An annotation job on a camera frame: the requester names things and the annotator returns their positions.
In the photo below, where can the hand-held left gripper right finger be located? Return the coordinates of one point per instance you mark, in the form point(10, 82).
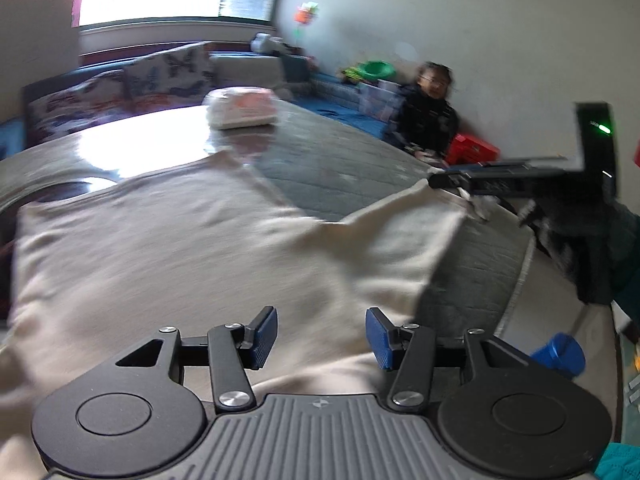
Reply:
point(380, 337)

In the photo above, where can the colourful wall toy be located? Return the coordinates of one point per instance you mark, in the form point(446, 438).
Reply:
point(306, 12)

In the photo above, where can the green plastic bowl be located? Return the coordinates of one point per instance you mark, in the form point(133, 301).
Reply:
point(375, 68)

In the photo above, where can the red box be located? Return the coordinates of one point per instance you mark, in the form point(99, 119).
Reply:
point(472, 150)

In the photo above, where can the clear plastic box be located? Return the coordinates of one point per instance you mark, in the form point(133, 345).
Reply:
point(380, 102)

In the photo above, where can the blue sofa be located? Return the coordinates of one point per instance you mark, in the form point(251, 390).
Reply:
point(340, 97)

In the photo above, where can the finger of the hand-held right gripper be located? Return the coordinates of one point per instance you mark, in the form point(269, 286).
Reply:
point(530, 161)
point(500, 180)

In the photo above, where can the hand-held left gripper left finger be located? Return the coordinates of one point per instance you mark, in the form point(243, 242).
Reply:
point(262, 337)

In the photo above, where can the teal cloth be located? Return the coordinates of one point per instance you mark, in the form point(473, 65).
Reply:
point(620, 465)

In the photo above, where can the butterfly print cushion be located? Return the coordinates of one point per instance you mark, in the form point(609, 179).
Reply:
point(170, 72)
point(75, 107)

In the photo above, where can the blue cup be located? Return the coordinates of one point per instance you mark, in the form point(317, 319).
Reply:
point(560, 355)

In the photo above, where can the cream garment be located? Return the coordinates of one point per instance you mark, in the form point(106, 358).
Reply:
point(200, 240)

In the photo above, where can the pink white tissue pack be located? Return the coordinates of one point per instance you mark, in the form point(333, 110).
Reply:
point(240, 107)

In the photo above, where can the round black induction cooktop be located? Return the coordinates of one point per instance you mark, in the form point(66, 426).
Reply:
point(75, 190)

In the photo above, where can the grey sofa cushion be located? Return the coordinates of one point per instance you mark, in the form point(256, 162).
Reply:
point(245, 72)

